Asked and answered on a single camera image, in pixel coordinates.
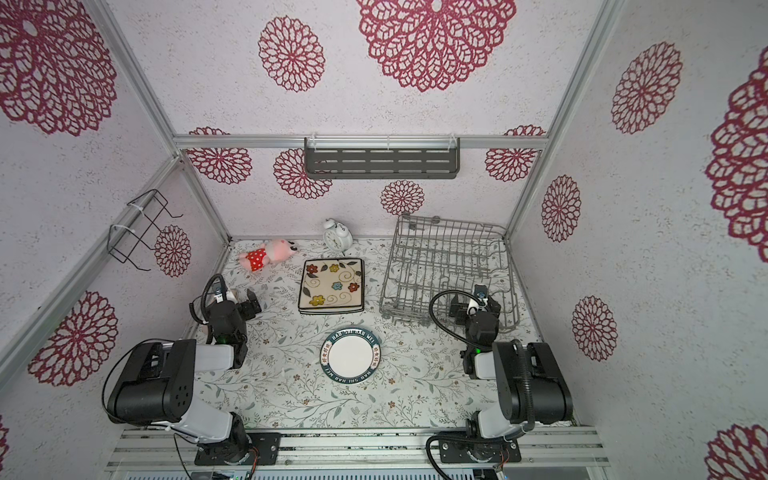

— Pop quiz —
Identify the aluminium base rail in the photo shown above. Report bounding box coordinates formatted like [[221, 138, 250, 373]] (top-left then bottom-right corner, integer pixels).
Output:
[[104, 426, 610, 473]]

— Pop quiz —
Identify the pink plush toy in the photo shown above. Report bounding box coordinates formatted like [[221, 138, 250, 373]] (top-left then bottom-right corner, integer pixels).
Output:
[[238, 239, 298, 272]]

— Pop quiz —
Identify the white round plate four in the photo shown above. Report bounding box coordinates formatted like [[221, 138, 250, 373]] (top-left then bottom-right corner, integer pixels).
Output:
[[320, 327, 382, 385]]

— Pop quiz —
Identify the grey wire dish rack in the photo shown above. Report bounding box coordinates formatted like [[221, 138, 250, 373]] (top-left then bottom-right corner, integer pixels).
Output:
[[379, 213, 520, 333]]

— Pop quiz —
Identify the grey wall shelf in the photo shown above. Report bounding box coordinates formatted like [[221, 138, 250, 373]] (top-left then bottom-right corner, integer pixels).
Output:
[[303, 137, 461, 180]]

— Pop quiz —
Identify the black wire wall holder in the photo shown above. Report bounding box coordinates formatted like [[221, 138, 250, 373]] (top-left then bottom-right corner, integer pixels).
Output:
[[106, 188, 182, 272]]

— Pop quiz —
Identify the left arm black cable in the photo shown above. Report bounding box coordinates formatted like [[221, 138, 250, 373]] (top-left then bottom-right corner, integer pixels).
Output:
[[100, 337, 181, 421]]

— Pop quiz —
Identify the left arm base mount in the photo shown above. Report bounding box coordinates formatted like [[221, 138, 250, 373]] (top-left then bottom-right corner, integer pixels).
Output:
[[194, 433, 282, 466]]

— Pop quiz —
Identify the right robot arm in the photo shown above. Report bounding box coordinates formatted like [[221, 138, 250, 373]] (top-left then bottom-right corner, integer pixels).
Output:
[[446, 290, 573, 440]]

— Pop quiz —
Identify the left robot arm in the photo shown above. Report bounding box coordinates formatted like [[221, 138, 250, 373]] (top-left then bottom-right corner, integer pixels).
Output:
[[104, 289, 261, 463]]

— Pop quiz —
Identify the white alarm clock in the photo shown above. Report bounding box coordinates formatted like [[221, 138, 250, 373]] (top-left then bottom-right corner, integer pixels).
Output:
[[323, 219, 353, 254]]

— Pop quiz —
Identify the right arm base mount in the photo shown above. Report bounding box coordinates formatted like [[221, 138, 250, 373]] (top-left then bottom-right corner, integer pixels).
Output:
[[437, 432, 522, 464]]

